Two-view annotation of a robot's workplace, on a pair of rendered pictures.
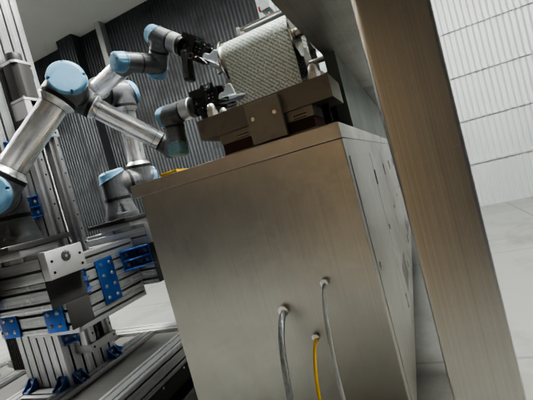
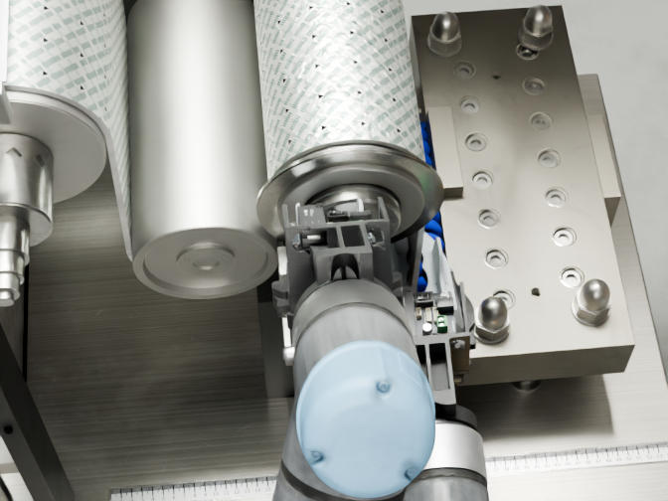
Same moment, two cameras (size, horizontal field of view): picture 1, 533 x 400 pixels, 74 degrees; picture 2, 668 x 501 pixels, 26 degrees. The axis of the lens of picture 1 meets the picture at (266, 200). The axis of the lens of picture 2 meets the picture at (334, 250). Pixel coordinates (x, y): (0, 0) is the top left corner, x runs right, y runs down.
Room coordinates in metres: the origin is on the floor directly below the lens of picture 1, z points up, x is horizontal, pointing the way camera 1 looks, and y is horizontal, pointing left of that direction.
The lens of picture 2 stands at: (1.58, 0.53, 2.21)
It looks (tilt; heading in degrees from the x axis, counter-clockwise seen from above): 60 degrees down; 242
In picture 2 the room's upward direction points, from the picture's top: straight up
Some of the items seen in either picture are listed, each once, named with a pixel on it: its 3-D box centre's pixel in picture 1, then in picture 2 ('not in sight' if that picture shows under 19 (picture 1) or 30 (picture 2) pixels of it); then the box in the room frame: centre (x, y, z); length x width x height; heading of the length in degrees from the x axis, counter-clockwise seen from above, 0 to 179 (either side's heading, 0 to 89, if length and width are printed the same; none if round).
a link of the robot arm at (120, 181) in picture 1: (115, 183); not in sight; (1.69, 0.67, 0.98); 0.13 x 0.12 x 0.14; 133
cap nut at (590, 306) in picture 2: (212, 110); (593, 297); (1.08, 0.09, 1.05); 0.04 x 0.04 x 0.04
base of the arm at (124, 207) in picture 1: (120, 208); not in sight; (1.68, 0.67, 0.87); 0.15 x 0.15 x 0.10
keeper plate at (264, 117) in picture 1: (266, 120); (595, 184); (0.96, -0.05, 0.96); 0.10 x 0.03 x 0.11; 67
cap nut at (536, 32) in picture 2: (312, 71); (538, 22); (0.95, -0.21, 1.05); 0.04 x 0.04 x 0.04
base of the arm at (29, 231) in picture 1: (15, 230); not in sight; (1.22, 0.85, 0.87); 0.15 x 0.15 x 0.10
